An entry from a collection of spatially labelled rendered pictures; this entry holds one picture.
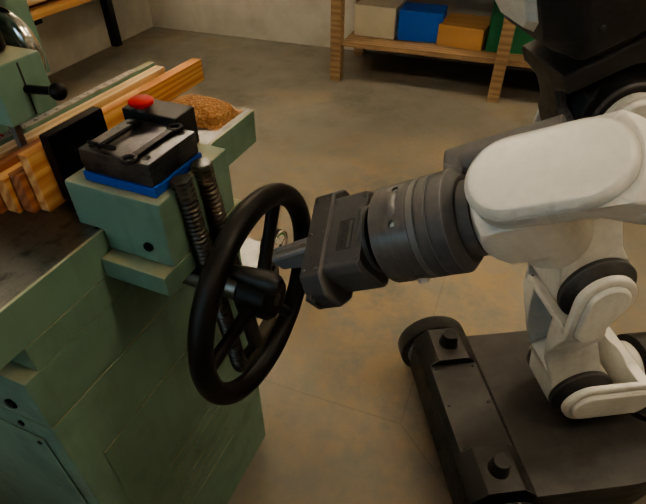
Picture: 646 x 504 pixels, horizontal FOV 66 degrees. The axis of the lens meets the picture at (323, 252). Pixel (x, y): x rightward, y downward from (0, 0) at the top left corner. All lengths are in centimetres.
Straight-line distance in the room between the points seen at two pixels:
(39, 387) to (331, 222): 39
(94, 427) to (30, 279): 25
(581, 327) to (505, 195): 70
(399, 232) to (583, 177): 14
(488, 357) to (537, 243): 108
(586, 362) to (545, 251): 84
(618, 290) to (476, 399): 49
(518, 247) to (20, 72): 57
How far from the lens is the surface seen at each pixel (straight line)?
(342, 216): 47
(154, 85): 93
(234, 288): 65
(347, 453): 144
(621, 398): 132
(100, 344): 72
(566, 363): 122
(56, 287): 63
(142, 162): 57
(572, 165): 36
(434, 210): 40
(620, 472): 139
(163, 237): 59
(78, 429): 76
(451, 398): 133
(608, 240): 98
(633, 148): 36
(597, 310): 102
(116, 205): 61
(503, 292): 192
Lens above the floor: 126
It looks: 40 degrees down
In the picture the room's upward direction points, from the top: straight up
